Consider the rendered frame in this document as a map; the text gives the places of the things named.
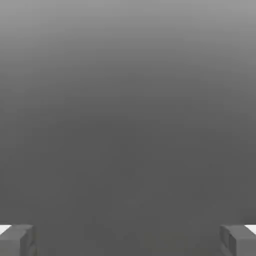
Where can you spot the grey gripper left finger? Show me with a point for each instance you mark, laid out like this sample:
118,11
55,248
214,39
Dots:
14,240

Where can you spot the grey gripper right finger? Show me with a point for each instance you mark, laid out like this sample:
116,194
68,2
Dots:
242,241

